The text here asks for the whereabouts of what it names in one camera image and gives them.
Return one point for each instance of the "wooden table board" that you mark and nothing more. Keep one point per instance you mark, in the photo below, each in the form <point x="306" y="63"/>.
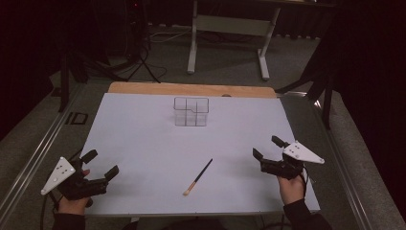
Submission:
<point x="191" y="89"/>

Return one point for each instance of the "white metal table frame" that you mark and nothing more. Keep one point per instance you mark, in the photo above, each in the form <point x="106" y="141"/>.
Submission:
<point x="230" y="25"/>

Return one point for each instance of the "black equipment tower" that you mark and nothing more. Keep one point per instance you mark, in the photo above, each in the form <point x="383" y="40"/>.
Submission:
<point x="135" y="25"/>

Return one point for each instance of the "black metal stand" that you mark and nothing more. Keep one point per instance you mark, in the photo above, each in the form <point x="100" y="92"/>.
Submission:
<point x="319" y="80"/>

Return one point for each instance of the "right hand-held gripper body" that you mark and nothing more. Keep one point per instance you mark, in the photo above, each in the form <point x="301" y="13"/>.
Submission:
<point x="288" y="163"/>

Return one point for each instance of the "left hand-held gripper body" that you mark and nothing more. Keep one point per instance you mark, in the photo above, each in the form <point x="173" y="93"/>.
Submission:
<point x="83" y="187"/>

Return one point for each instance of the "white table cover sheet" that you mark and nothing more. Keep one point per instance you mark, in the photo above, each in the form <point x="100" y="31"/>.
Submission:
<point x="178" y="150"/>

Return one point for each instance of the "person's right hand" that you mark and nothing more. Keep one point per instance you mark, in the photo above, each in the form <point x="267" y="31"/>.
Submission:
<point x="291" y="190"/>

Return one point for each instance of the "metal floor rail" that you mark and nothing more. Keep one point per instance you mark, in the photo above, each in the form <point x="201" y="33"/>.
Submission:
<point x="348" y="179"/>
<point x="35" y="159"/>

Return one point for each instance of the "person's left hand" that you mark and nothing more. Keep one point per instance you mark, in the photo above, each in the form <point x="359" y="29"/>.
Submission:
<point x="74" y="206"/>

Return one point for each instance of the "black rectangular floor frame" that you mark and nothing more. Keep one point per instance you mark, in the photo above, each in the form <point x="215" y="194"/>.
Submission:
<point x="76" y="118"/>

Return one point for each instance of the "clear plastic divided organizer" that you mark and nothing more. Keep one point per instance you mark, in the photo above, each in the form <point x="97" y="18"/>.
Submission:
<point x="191" y="111"/>

